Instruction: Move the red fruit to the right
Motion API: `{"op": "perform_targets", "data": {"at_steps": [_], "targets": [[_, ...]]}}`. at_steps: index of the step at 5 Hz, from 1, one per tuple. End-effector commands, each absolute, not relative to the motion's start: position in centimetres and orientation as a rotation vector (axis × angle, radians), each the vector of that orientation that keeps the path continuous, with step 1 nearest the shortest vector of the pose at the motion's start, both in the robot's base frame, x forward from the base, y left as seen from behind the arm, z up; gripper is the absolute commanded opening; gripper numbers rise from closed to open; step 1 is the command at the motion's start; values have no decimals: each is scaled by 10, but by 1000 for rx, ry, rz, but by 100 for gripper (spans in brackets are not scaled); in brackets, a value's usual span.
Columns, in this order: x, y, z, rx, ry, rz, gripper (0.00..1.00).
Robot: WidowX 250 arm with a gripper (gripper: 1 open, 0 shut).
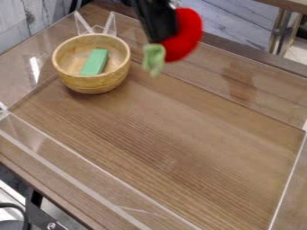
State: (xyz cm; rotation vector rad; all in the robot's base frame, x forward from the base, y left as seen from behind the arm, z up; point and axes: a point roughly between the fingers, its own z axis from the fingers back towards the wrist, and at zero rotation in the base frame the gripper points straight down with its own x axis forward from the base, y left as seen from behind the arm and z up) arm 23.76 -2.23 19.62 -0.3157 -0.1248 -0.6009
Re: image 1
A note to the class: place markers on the clear acrylic tray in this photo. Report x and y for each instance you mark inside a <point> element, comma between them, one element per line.
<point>196,150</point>

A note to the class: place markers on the metal table leg background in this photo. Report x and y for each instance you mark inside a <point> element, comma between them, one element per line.
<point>284,31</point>

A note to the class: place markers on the red plush fruit green stem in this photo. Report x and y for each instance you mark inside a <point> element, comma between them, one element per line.
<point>179,45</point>

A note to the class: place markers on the green rectangular block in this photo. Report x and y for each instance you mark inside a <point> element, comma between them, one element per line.
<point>96,62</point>

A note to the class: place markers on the black metal table bracket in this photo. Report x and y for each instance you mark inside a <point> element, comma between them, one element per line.
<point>39,218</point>

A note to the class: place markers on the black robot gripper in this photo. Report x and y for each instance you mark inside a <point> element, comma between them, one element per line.
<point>158,17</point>

